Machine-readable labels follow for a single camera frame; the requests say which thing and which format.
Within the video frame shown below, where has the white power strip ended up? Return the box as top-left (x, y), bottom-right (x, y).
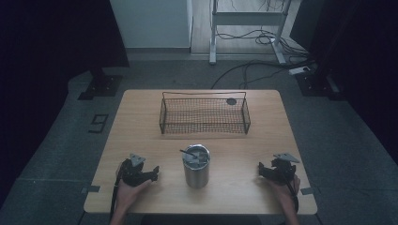
top-left (287, 66), bottom-right (312, 76)

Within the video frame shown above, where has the dark curtain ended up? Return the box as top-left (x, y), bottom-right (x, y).
top-left (0, 0), bottom-right (130, 201)
top-left (289, 0), bottom-right (398, 163)

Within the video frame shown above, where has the white desk frame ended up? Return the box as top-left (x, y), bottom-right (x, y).
top-left (208, 0), bottom-right (293, 66)

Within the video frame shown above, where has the bundle of black floor cables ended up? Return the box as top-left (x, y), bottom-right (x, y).
top-left (210, 27), bottom-right (317, 91)

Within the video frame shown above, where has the stainless steel tumbler cup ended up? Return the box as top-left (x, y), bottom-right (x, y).
top-left (182, 143), bottom-right (211, 189)

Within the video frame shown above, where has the black stand base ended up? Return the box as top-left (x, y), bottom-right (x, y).
top-left (295, 68), bottom-right (346, 101)
top-left (77, 67), bottom-right (124, 101)

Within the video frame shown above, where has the left hand-held gripper cable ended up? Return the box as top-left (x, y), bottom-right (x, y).
top-left (109, 167), bottom-right (124, 221)

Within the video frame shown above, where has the right hand-held gripper cable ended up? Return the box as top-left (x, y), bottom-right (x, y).
top-left (281, 173), bottom-right (300, 214)

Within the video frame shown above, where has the black straw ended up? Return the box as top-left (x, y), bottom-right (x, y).
top-left (179, 148), bottom-right (203, 159)

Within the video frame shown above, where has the black wire mesh basket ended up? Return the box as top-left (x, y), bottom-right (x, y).
top-left (159, 90), bottom-right (253, 136)

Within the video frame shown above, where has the person's dark clothing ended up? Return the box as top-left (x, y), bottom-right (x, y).
top-left (140, 214), bottom-right (263, 225)

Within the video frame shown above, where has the hand-held gripper cable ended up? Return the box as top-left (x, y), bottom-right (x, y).
top-left (281, 173), bottom-right (300, 214)
top-left (109, 167), bottom-right (124, 221)

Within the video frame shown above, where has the white cabinet panel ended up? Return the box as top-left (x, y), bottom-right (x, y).
top-left (109, 0), bottom-right (194, 50)

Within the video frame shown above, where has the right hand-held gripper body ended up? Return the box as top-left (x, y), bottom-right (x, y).
top-left (265, 152), bottom-right (301, 184)

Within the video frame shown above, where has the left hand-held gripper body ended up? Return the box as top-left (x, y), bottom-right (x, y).
top-left (119, 152), bottom-right (155, 188)

